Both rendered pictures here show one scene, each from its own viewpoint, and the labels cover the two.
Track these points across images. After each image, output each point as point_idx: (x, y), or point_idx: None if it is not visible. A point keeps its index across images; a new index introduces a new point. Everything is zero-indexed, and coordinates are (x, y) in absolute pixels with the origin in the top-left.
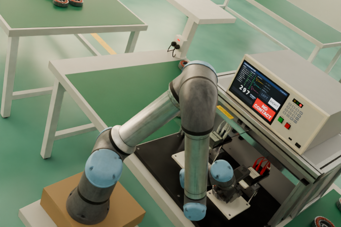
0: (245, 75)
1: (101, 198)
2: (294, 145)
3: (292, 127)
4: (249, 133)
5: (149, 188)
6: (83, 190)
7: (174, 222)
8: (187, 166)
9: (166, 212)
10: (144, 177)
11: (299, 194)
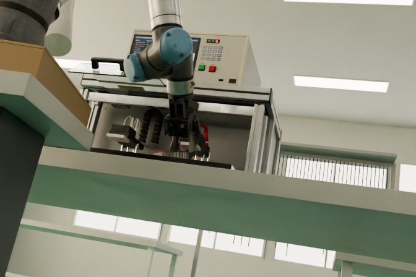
0: (142, 47)
1: (42, 7)
2: (228, 83)
3: (217, 67)
4: (161, 137)
5: (62, 156)
6: None
7: (127, 170)
8: None
9: (106, 168)
10: (48, 146)
11: (261, 119)
